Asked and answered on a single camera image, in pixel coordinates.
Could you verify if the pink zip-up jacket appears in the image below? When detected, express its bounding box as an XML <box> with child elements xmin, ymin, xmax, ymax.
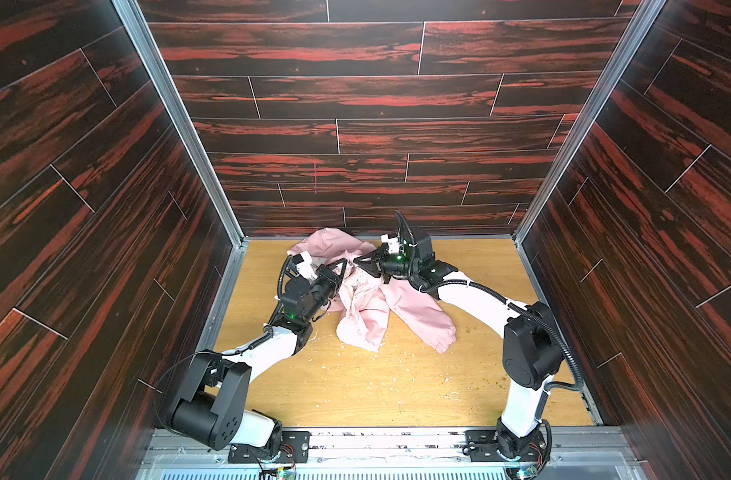
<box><xmin>289</xmin><ymin>228</ymin><xmax>457</xmax><ymax>354</ymax></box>

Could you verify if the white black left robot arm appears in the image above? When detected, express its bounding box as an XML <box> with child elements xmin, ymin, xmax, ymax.
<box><xmin>156</xmin><ymin>254</ymin><xmax>348</xmax><ymax>458</ymax></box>

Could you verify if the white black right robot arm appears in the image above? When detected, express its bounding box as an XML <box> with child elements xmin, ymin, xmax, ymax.
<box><xmin>354</xmin><ymin>236</ymin><xmax>583</xmax><ymax>471</ymax></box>

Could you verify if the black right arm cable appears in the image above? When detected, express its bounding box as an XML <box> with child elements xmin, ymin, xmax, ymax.
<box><xmin>393</xmin><ymin>209</ymin><xmax>417</xmax><ymax>253</ymax></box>

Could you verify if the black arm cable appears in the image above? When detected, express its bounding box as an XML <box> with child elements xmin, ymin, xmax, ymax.
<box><xmin>276</xmin><ymin>254</ymin><xmax>295</xmax><ymax>301</ymax></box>
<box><xmin>393</xmin><ymin>209</ymin><xmax>417</xmax><ymax>253</ymax></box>

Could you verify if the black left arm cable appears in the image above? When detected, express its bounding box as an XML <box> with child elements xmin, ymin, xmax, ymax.
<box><xmin>276</xmin><ymin>254</ymin><xmax>295</xmax><ymax>301</ymax></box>

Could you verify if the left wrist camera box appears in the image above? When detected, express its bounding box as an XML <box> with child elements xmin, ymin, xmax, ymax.
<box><xmin>289</xmin><ymin>251</ymin><xmax>318</xmax><ymax>282</ymax></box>

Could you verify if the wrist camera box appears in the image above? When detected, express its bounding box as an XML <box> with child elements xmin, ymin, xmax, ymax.
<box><xmin>381</xmin><ymin>234</ymin><xmax>405</xmax><ymax>257</ymax></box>
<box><xmin>289</xmin><ymin>251</ymin><xmax>318</xmax><ymax>282</ymax></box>

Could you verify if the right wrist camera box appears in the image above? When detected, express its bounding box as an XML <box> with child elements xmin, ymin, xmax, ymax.
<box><xmin>381</xmin><ymin>234</ymin><xmax>405</xmax><ymax>257</ymax></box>

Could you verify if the aluminium frame rail left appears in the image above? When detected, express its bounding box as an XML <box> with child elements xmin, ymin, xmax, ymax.
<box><xmin>112</xmin><ymin>0</ymin><xmax>248</xmax><ymax>349</ymax></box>

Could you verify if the aluminium frame rail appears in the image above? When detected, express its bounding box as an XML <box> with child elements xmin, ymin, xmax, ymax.
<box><xmin>521</xmin><ymin>1</ymin><xmax>703</xmax><ymax>430</ymax></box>
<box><xmin>112</xmin><ymin>0</ymin><xmax>248</xmax><ymax>349</ymax></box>

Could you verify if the aluminium frame rail right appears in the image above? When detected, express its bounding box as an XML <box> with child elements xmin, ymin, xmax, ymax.
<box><xmin>521</xmin><ymin>1</ymin><xmax>703</xmax><ymax>430</ymax></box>

